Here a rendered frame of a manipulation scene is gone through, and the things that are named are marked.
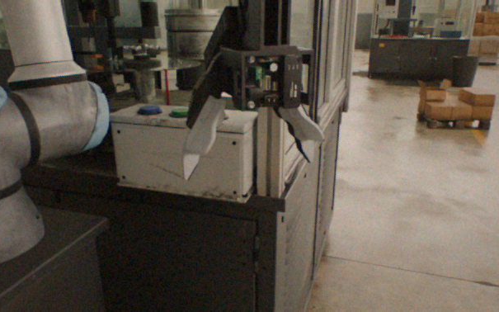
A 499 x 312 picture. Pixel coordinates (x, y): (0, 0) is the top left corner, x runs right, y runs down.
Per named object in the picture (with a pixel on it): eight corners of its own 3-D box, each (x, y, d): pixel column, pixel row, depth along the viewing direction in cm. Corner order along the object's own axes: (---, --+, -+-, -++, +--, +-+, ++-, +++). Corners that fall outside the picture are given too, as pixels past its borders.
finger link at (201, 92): (176, 121, 40) (224, 46, 39) (173, 117, 41) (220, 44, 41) (214, 144, 42) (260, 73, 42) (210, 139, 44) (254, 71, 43)
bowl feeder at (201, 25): (240, 84, 204) (240, 10, 192) (218, 95, 177) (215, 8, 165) (185, 82, 213) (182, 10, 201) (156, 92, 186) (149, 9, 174)
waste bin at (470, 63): (473, 85, 666) (477, 56, 651) (477, 88, 631) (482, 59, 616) (446, 83, 678) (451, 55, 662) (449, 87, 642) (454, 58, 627)
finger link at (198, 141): (171, 183, 37) (225, 99, 36) (160, 163, 42) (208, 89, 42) (198, 197, 39) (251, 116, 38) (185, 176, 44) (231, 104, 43)
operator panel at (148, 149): (261, 182, 84) (261, 111, 79) (244, 204, 74) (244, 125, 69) (144, 167, 92) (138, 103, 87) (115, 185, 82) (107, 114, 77)
